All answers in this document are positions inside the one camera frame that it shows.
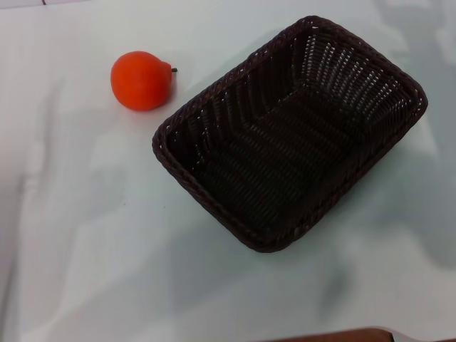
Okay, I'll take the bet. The orange fake fruit with stem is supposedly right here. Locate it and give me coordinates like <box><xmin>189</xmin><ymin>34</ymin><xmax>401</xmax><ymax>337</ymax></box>
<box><xmin>110</xmin><ymin>51</ymin><xmax>179</xmax><ymax>111</ymax></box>

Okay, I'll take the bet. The brown panel with black corner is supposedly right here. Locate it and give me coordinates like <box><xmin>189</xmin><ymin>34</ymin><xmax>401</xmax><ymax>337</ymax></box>
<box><xmin>269</xmin><ymin>326</ymin><xmax>397</xmax><ymax>342</ymax></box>

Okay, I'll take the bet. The black woven rectangular basket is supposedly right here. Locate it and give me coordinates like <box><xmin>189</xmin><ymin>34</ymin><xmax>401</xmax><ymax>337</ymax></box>
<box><xmin>152</xmin><ymin>15</ymin><xmax>427</xmax><ymax>254</ymax></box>

